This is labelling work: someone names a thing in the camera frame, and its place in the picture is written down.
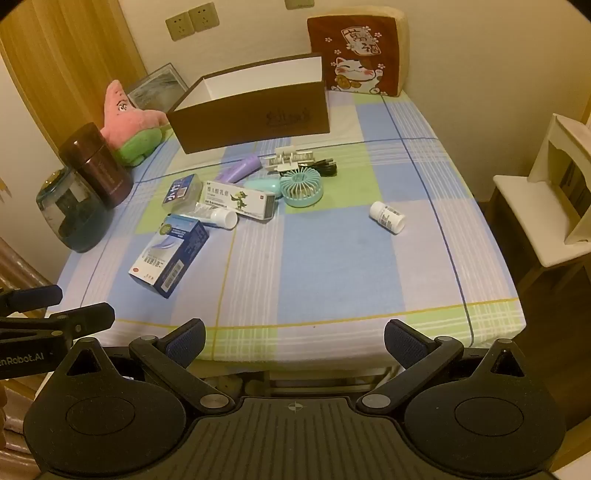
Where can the white pill bottle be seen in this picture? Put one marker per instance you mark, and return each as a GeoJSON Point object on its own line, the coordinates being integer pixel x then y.
{"type": "Point", "coordinates": [388, 217]}

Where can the brown cardboard box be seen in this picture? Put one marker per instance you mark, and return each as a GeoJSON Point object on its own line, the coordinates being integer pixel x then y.
{"type": "Point", "coordinates": [254, 115]}

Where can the dark brown cylindrical jar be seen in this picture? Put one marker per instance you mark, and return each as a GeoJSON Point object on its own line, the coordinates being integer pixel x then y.
{"type": "Point", "coordinates": [97, 166]}

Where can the wooden panel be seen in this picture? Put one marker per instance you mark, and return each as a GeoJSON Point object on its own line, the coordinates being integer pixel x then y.
{"type": "Point", "coordinates": [69, 60]}

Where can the teal handheld fan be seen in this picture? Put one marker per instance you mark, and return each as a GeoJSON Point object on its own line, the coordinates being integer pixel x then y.
{"type": "Point", "coordinates": [302, 188]}

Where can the green and white ointment box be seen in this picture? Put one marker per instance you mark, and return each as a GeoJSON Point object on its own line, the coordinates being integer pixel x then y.
{"type": "Point", "coordinates": [240, 201]}

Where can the blue glass jar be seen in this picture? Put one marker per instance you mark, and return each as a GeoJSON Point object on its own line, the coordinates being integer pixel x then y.
{"type": "Point", "coordinates": [69, 217]}

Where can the framed picture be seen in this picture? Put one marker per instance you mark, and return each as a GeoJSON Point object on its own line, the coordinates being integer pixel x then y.
{"type": "Point", "coordinates": [154, 87]}

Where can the white chair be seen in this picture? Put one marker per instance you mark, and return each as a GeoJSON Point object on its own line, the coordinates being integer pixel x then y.
{"type": "Point", "coordinates": [521, 217]}

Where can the pink starfish plush toy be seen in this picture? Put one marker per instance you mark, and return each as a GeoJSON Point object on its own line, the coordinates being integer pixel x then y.
{"type": "Point", "coordinates": [124, 120]}

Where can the white wooden rack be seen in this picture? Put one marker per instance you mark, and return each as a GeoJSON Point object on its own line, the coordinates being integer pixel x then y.
{"type": "Point", "coordinates": [561, 138]}

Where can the clear box with blue label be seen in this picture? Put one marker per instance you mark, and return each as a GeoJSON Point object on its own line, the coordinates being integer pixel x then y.
{"type": "Point", "coordinates": [181, 191]}

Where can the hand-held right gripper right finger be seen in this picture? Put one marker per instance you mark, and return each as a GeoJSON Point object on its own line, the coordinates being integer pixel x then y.
{"type": "Point", "coordinates": [400, 342]}

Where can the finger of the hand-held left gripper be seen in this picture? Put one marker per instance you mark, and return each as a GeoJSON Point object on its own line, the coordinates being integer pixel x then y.
{"type": "Point", "coordinates": [69, 319]}
{"type": "Point", "coordinates": [32, 297]}

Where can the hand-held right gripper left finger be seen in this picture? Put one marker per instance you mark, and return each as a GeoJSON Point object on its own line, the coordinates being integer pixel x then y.
{"type": "Point", "coordinates": [189, 342]}

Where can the purple bottle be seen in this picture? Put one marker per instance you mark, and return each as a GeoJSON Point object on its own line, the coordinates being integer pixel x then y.
{"type": "Point", "coordinates": [242, 167]}

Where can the white ointment tube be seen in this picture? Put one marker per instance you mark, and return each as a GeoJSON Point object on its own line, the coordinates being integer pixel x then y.
{"type": "Point", "coordinates": [217, 217]}

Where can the blue and white medicine box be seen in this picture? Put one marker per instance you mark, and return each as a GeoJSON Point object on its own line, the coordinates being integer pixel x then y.
{"type": "Point", "coordinates": [171, 254]}

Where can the beige wall data socket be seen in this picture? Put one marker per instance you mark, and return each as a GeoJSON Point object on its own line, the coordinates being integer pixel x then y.
{"type": "Point", "coordinates": [299, 3]}

